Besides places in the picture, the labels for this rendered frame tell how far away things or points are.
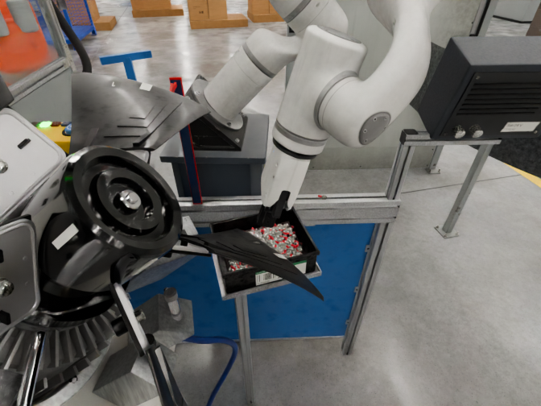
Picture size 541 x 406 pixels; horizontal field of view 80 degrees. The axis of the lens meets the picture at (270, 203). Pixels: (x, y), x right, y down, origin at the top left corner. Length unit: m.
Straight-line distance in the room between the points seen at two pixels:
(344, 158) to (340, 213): 1.66
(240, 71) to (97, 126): 0.51
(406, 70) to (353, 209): 0.56
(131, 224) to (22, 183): 0.11
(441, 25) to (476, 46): 1.60
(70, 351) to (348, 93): 0.41
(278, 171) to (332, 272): 0.69
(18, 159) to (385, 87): 0.37
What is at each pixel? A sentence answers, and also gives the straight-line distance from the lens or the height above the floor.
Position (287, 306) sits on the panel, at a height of 0.36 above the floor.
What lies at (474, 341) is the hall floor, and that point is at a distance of 1.84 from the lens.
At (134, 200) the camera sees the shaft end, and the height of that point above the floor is 1.22.
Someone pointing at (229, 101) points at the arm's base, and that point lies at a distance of 0.96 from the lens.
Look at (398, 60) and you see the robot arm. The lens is 0.41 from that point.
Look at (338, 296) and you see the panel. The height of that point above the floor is 0.41.
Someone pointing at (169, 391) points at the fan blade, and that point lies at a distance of 0.31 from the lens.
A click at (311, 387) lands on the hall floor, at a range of 1.52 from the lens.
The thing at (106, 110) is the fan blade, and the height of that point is 1.21.
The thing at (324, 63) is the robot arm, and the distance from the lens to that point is 0.44.
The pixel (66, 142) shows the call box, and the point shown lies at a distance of 0.84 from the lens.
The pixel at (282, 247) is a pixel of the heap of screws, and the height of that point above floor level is 0.85.
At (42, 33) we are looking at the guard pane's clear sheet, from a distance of 1.78.
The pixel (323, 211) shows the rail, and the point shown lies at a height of 0.83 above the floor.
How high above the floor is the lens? 1.41
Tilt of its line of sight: 39 degrees down
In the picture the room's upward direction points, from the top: straight up
